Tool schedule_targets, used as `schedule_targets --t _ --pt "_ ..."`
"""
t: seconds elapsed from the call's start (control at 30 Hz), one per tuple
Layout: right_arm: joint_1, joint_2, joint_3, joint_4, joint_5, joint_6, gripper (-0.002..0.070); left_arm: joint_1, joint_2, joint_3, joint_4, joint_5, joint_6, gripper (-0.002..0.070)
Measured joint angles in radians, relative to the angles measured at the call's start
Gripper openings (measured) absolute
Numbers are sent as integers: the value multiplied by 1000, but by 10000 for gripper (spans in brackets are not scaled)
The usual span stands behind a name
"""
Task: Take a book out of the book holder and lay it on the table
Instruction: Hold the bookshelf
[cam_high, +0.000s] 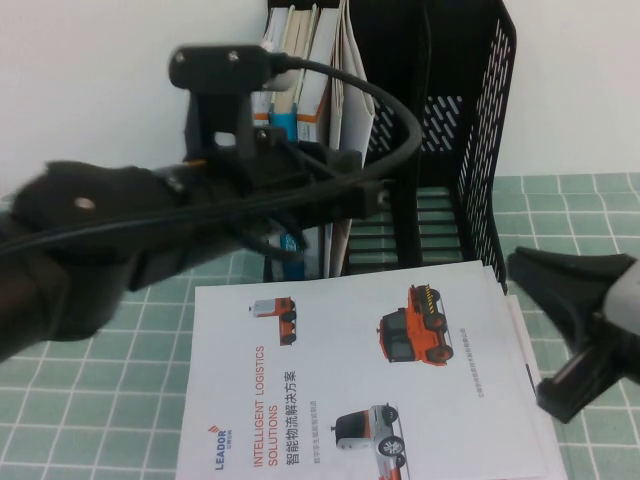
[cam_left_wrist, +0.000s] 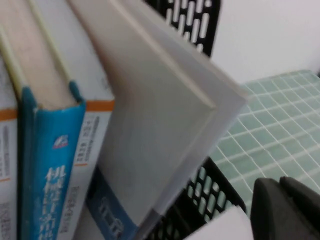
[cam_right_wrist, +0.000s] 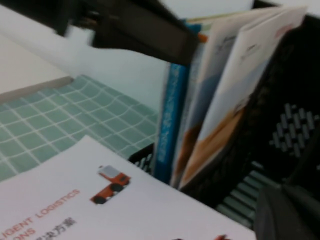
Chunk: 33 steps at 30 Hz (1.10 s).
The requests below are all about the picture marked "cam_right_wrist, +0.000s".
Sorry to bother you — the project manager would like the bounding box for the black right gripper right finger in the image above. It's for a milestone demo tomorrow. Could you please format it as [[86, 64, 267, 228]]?
[[252, 184, 320, 240]]

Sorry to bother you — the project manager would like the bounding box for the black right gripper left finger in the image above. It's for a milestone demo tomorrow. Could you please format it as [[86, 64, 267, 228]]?
[[92, 0, 200, 66]]

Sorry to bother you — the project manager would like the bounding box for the desert cover robot brochure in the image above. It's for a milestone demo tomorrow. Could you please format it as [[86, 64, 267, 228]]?
[[178, 6, 308, 190]]

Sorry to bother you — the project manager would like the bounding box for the white book orange stripe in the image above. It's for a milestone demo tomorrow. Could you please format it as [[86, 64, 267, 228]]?
[[171, 32, 210, 186]]

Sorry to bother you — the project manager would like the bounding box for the blue spine book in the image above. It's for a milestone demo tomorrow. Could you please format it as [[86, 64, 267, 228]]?
[[152, 17, 205, 185]]

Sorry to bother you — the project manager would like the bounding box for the black perforated plastic book holder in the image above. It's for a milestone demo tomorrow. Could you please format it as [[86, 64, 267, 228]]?
[[127, 0, 320, 230]]

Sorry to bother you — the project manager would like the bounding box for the thin white brochure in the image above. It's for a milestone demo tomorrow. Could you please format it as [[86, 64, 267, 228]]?
[[171, 7, 283, 187]]

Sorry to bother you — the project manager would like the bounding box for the white logistics vehicle brochure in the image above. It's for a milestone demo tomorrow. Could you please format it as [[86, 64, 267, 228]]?
[[0, 134, 257, 240]]

